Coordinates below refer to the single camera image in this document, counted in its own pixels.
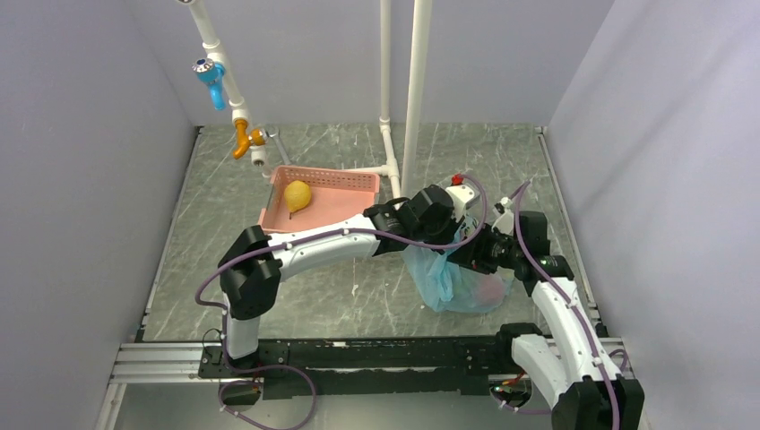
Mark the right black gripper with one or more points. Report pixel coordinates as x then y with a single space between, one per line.
472 253

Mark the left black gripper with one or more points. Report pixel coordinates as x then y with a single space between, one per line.
452 227

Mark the light blue plastic bag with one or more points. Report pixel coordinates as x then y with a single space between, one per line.
445 286

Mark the yellow fake pear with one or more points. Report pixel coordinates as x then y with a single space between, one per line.
297 196

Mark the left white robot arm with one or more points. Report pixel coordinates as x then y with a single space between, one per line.
257 263

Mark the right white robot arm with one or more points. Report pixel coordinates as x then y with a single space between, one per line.
582 385

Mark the pink plastic basket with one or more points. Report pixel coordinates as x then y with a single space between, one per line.
336 196

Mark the silver wrench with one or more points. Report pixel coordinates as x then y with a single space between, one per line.
274 135

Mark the orange plastic faucet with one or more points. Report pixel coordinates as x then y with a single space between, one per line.
245 140

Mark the blue plastic faucet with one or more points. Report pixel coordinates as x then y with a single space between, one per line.
211 73

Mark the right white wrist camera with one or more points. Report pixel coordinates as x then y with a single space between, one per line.
504 221

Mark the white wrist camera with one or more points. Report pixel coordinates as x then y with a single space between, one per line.
463 195
504 221

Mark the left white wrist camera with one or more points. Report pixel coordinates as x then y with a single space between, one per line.
463 195

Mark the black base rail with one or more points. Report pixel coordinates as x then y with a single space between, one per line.
467 365

